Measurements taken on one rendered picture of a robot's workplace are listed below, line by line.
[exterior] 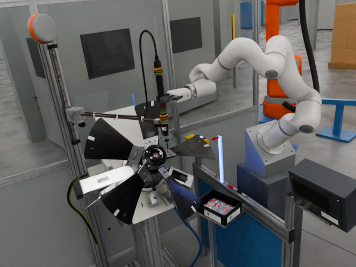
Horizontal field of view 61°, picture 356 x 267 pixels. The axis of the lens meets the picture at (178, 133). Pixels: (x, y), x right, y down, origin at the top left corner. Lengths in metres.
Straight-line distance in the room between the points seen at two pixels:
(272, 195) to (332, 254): 1.09
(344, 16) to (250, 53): 8.03
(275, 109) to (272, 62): 4.03
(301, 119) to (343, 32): 7.83
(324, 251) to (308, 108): 1.54
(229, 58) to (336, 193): 0.70
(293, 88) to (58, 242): 1.97
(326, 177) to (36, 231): 1.94
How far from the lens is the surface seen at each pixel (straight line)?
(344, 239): 3.03
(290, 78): 1.47
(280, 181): 1.91
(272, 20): 5.37
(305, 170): 1.38
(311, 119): 1.59
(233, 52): 1.39
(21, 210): 2.39
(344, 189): 1.30
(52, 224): 2.48
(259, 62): 1.35
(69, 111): 1.95
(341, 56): 9.43
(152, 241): 2.03
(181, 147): 1.72
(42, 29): 1.92
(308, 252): 2.83
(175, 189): 1.59
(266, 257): 1.94
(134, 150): 1.62
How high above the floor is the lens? 1.91
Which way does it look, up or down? 22 degrees down
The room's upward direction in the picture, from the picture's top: 6 degrees counter-clockwise
